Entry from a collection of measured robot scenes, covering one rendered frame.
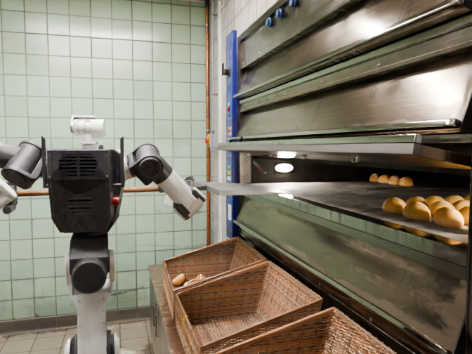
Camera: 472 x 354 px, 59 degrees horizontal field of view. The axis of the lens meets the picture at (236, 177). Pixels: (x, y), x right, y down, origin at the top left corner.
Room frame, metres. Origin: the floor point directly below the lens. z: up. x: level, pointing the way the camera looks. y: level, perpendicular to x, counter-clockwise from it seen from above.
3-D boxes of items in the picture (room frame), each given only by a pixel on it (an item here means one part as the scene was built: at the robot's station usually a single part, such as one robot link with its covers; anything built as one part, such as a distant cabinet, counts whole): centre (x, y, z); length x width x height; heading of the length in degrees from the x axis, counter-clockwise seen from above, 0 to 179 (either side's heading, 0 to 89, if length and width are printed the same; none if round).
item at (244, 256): (2.27, 0.14, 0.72); 0.56 x 0.49 x 0.28; 15
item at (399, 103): (1.79, -0.28, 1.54); 1.79 x 0.11 x 0.19; 16
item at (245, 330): (1.71, -0.02, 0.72); 0.56 x 0.49 x 0.28; 17
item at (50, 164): (1.54, 0.55, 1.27); 0.34 x 0.30 x 0.36; 99
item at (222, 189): (2.29, -0.01, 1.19); 0.55 x 0.36 x 0.03; 17
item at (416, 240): (1.80, -0.30, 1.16); 1.80 x 0.06 x 0.04; 16
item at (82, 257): (1.51, 0.53, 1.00); 0.28 x 0.13 x 0.18; 17
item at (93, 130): (1.60, 0.55, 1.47); 0.10 x 0.07 x 0.09; 99
